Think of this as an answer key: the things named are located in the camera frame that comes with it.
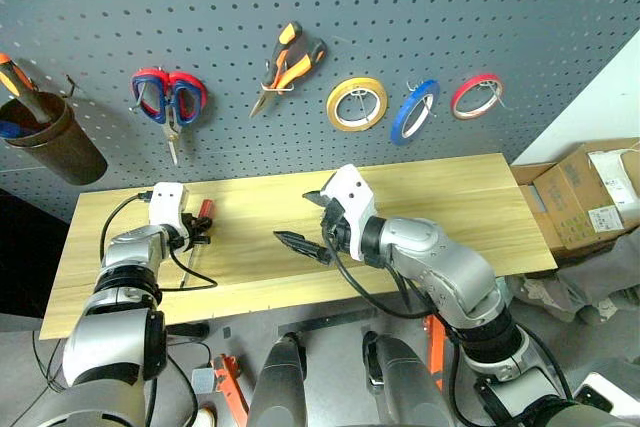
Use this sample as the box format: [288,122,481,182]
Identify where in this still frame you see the red-handled scissors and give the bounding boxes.
[130,66,209,148]

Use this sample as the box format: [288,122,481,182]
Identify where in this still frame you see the silver pegboard hook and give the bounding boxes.
[348,88,377,122]
[477,80,514,111]
[263,59,295,96]
[406,78,437,119]

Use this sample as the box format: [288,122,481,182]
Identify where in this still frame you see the white shipping label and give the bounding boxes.
[588,206,624,235]

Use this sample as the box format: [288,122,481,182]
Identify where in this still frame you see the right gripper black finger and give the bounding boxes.
[301,190,332,209]
[272,230,335,265]

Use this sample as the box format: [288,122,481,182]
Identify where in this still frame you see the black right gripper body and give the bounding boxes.
[319,200,351,254]

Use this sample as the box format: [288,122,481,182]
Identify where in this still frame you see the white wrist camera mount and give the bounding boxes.
[319,164,376,262]
[147,181,190,238]

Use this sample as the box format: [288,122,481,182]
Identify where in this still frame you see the open brown cardboard box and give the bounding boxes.
[509,161,556,218]

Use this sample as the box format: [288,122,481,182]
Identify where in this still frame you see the black pegboard hook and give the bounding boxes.
[63,73,85,99]

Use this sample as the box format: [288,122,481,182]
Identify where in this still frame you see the brown cup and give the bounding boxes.
[0,91,109,187]

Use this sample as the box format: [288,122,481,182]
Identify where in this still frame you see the small grey box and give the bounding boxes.
[192,368,217,395]

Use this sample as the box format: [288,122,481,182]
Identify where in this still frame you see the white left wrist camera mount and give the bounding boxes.
[147,181,190,238]

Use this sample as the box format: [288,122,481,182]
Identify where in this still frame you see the orange-black pliers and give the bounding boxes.
[248,20,329,119]

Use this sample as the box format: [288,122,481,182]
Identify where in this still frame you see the yellow tape roll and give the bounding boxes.
[325,76,389,133]

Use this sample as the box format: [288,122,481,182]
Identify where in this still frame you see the orange-black handled screwdriver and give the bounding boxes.
[0,52,54,126]

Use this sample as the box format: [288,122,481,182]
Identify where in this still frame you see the large brown cardboard box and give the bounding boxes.
[532,136,640,251]

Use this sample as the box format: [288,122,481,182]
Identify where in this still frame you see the blue-handled scissors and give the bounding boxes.
[132,75,200,167]

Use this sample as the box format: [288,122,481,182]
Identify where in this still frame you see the red-handled screwdriver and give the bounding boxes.
[179,199,217,289]

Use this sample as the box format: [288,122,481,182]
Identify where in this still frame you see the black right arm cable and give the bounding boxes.
[322,226,451,321]

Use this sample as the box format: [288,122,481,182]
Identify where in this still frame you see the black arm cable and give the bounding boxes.
[99,189,219,292]
[322,226,451,321]

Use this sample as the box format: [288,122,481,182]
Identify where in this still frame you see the red tape roll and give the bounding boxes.
[449,73,504,121]

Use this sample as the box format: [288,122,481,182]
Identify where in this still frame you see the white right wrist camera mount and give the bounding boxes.
[319,164,376,262]

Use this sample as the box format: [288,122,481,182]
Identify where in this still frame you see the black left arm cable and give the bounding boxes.
[99,189,219,292]

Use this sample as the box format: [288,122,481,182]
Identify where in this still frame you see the blue tape roll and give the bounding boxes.
[389,79,441,147]

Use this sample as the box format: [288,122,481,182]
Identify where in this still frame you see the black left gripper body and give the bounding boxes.
[178,213,201,252]

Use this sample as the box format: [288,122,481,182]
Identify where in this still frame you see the orange metal clamp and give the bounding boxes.
[426,314,447,393]
[212,354,250,427]

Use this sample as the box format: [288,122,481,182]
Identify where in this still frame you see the dark grey rounded shape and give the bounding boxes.
[247,331,309,427]
[362,330,451,427]

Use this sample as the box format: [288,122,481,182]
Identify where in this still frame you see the grey pegboard panel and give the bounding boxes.
[0,0,640,226]

